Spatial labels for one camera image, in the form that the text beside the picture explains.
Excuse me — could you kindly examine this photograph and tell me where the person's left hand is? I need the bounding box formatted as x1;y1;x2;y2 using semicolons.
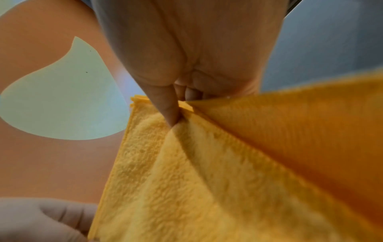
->
0;197;99;242

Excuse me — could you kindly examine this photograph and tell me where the person's right hand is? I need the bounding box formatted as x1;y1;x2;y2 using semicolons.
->
91;0;289;128

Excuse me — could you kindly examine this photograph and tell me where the yellow towel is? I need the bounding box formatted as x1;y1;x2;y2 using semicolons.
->
88;71;383;242

